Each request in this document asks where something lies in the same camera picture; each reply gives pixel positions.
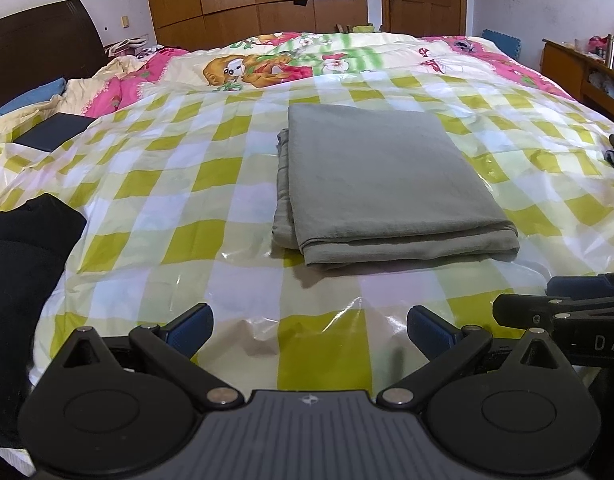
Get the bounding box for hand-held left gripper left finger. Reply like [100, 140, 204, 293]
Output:
[42, 303, 243, 408]

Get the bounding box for cartoon printed quilt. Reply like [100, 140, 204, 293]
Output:
[0, 31, 573, 133]

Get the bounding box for blue foam mat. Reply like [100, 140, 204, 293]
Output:
[482, 29, 523, 56]

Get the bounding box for black cloth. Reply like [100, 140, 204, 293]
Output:
[0, 195, 88, 451]

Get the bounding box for wooden desk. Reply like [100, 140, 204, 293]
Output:
[541, 37, 614, 126]

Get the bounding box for blue pillow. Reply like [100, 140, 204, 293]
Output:
[0, 77, 68, 123]

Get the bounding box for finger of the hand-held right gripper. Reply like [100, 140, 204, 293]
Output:
[492, 292, 614, 332]
[546, 271, 614, 301]

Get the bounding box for dark flat box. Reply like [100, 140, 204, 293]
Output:
[13, 114, 95, 153]

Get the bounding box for dark wooden headboard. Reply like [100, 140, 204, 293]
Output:
[0, 0, 108, 117]

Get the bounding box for white plastic bag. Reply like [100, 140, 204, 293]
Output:
[590, 71, 614, 97]

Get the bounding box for grey pants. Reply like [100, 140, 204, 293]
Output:
[271, 104, 520, 267]

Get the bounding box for pink plastic bag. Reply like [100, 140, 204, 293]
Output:
[587, 30, 614, 68]

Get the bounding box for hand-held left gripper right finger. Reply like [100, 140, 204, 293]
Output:
[376, 305, 578, 408]

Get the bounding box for pile of clothes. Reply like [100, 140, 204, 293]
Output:
[104, 37, 160, 59]

